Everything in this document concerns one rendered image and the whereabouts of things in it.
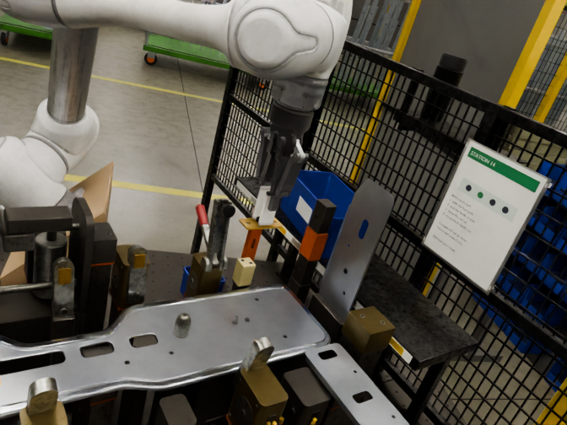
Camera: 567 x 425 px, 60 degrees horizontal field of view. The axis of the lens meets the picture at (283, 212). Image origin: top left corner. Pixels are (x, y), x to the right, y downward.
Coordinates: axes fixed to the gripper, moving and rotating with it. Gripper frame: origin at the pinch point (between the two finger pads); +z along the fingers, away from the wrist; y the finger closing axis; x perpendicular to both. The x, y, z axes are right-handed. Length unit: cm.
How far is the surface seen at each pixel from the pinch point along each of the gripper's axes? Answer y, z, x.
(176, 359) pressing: 6.8, 29.1, -15.9
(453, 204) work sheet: 3, 0, 55
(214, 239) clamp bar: -13.7, 16.5, -1.1
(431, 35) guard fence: -150, -27, 201
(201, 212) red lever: -23.8, 15.2, -0.3
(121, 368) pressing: 5.9, 29.1, -26.0
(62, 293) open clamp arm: -12.3, 25.2, -32.6
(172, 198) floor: -234, 129, 91
